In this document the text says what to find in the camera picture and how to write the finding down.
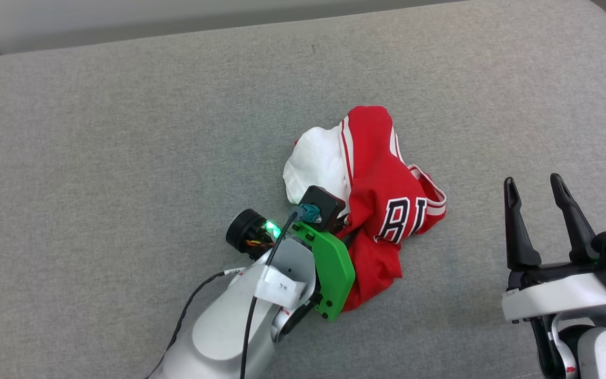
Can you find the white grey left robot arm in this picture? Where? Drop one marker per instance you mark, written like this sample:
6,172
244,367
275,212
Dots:
229,326

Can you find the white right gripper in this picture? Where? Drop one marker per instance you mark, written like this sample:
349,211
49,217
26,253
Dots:
561,295

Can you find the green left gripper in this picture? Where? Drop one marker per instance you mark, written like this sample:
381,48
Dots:
334,268

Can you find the red and white jersey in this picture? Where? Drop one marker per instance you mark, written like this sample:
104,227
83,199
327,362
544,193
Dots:
382,179

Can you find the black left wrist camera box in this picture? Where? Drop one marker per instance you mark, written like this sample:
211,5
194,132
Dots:
323,208

